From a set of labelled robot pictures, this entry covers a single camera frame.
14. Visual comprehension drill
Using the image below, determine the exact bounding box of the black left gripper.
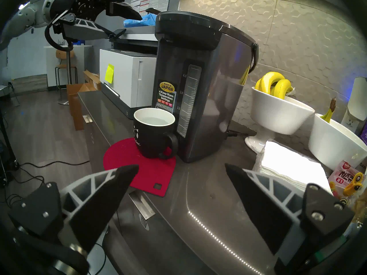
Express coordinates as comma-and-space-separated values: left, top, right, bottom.
50, 0, 143, 42

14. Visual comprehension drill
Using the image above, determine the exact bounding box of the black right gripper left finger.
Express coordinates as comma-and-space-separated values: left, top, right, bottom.
9, 164, 139, 253

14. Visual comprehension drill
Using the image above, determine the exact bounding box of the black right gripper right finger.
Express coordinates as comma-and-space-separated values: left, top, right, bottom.
225, 163, 354, 267

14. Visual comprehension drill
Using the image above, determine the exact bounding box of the black electric water dispenser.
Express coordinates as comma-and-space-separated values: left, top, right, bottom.
153, 11, 259, 163

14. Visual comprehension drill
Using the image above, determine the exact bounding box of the round white bar table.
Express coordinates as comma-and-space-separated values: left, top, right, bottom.
44, 44, 93, 105

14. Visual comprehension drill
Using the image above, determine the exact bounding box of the blue printer paper ream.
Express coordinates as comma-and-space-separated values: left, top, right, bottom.
123, 13, 157, 27

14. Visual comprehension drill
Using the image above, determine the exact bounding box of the white napkin stack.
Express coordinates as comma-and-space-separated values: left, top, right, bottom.
254, 140, 331, 191

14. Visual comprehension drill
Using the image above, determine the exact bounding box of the small cardboard box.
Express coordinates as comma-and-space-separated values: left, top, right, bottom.
83, 70, 102, 90

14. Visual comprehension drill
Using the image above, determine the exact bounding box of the white grey office printer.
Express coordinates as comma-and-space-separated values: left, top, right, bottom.
99, 30, 159, 119

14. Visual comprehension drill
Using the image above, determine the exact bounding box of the wooden bar stool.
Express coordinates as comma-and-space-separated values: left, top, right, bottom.
55, 49, 78, 90

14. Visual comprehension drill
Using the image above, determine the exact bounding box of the red silicone mat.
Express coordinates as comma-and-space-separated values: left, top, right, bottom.
103, 137, 177, 197

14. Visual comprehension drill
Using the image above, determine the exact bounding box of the pink snack packet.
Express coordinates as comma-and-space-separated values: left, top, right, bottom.
327, 160, 363, 196

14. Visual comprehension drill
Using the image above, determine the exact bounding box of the yellow bag clip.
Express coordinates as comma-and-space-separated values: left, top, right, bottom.
343, 173, 364, 197

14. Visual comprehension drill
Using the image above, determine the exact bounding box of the black mug white inside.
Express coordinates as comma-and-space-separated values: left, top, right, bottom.
133, 107, 179, 160

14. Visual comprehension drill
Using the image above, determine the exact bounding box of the wide white bowl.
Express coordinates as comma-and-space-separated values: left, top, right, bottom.
308, 113, 367, 172

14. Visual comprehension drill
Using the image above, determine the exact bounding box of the large cardboard box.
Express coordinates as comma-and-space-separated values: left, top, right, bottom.
67, 82, 99, 131

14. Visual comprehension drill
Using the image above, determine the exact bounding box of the single banana dark stem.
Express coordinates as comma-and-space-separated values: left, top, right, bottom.
320, 98, 337, 124

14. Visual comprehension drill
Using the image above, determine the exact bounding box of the yellow banana bunch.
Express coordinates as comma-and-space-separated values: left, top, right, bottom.
255, 72, 294, 100

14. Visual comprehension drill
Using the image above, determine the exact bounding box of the white text wall poster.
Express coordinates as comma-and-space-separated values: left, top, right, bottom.
130, 0, 181, 13

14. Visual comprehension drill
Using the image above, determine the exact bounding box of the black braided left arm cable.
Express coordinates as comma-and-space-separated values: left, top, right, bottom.
44, 8, 73, 51

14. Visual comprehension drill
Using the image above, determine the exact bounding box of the black floor cable tangle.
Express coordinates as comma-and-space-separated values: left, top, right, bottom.
0, 168, 45, 209

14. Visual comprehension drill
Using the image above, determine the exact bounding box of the white pedestal bowl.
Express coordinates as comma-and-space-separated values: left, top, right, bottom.
245, 87, 316, 154

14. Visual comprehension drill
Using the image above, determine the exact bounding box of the white plug-in wall device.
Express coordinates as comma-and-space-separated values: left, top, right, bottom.
341, 77, 367, 133

